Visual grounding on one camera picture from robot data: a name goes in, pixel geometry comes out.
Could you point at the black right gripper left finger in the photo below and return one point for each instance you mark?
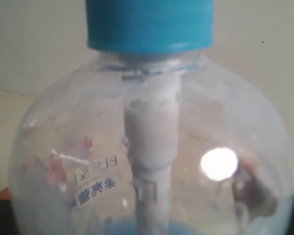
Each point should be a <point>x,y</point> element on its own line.
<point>7,221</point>

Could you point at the blue pump soap bottle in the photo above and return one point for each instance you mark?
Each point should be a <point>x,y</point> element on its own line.
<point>151,138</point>

